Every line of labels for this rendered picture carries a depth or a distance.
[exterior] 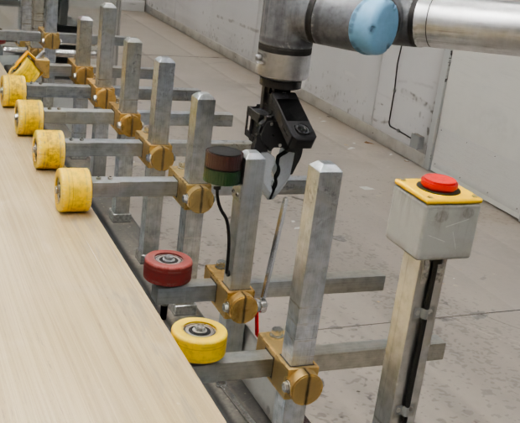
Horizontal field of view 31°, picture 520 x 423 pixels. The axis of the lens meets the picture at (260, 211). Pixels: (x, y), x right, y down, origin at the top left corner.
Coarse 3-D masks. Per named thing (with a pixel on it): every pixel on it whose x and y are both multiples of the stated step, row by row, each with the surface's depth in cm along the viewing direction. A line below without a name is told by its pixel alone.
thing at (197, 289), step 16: (336, 272) 169; (352, 272) 170; (368, 272) 171; (160, 288) 154; (176, 288) 155; (192, 288) 156; (208, 288) 157; (256, 288) 161; (272, 288) 162; (288, 288) 163; (336, 288) 167; (352, 288) 169; (368, 288) 170; (160, 304) 155
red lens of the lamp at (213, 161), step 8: (208, 152) 145; (208, 160) 145; (216, 160) 144; (224, 160) 144; (232, 160) 144; (240, 160) 145; (216, 168) 144; (224, 168) 144; (232, 168) 145; (240, 168) 146
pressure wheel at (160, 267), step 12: (156, 252) 156; (168, 252) 156; (180, 252) 157; (144, 264) 153; (156, 264) 151; (168, 264) 151; (180, 264) 152; (192, 264) 154; (144, 276) 153; (156, 276) 151; (168, 276) 151; (180, 276) 152
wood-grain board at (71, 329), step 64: (0, 64) 280; (0, 128) 216; (0, 192) 176; (0, 256) 148; (64, 256) 151; (0, 320) 128; (64, 320) 130; (128, 320) 133; (0, 384) 113; (64, 384) 114; (128, 384) 116; (192, 384) 118
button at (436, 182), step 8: (424, 176) 100; (432, 176) 101; (440, 176) 101; (448, 176) 101; (424, 184) 100; (432, 184) 99; (440, 184) 99; (448, 184) 99; (456, 184) 100; (448, 192) 99
